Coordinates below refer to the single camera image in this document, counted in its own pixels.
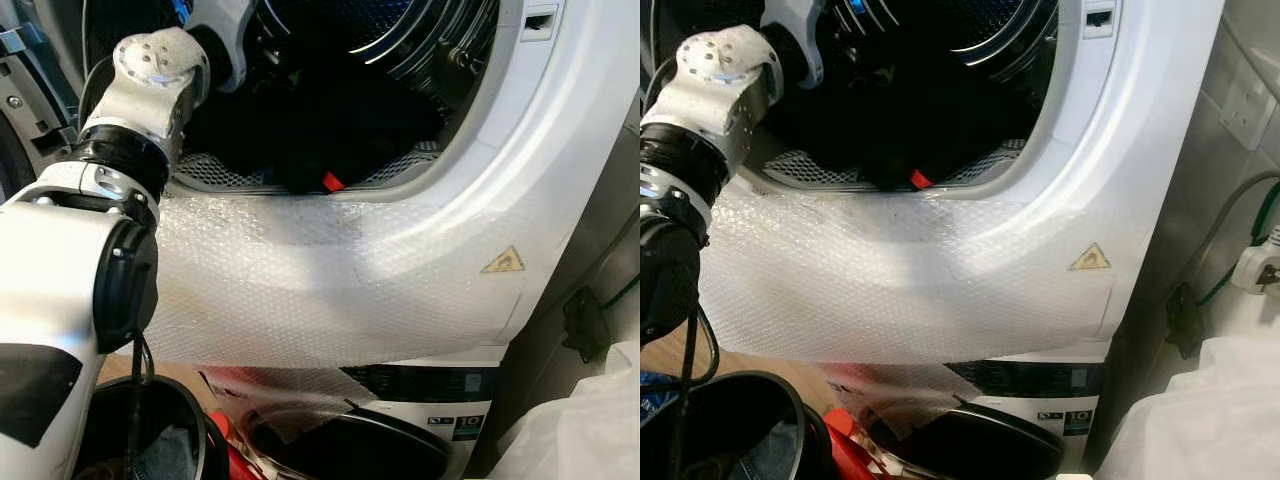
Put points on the clear bubble wrap sheet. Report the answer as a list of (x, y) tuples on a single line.
[(330, 290), (900, 290)]

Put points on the white plug adaptor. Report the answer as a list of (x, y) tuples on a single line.
[(1258, 265)]

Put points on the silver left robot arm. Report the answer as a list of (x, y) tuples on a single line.
[(710, 90), (50, 260)]

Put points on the white plastic bag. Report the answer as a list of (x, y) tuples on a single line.
[(570, 430), (1200, 420)]

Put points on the black washer door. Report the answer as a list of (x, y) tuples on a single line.
[(960, 440), (340, 445)]

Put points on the yellow triangle warning sticker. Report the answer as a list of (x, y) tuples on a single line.
[(505, 263), (1091, 260)]

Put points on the black garment with red stripe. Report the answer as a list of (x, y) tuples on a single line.
[(320, 120), (910, 115)]

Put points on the black laundry bucket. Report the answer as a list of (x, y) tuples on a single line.
[(800, 430), (195, 440)]

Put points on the white tumble dryer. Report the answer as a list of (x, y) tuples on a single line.
[(1150, 200), (560, 200)]

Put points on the white washing machine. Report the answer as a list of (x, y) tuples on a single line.
[(420, 380), (1020, 378)]

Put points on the round dryer door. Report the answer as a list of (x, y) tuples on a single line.
[(25, 100)]

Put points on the white wall socket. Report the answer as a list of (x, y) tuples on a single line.
[(1248, 105)]

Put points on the washer energy label sticker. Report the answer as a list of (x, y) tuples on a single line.
[(469, 426), (1078, 422)]

